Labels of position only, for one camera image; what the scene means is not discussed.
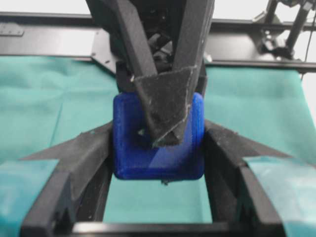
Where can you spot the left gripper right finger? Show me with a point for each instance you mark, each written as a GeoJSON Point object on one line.
{"type": "Point", "coordinates": [238, 201]}

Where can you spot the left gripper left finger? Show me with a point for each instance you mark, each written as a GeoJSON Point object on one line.
{"type": "Point", "coordinates": [78, 187]}

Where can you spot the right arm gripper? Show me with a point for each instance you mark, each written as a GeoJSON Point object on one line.
{"type": "Point", "coordinates": [161, 44]}

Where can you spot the blue cube block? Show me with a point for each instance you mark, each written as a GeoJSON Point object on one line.
{"type": "Point", "coordinates": [136, 159]}

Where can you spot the green table cloth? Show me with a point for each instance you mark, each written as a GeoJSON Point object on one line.
{"type": "Point", "coordinates": [45, 101]}

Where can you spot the black stand rig background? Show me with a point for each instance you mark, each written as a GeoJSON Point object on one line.
{"type": "Point", "coordinates": [279, 39]}

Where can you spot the black table frame rail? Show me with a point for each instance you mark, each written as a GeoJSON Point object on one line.
{"type": "Point", "coordinates": [231, 43]}

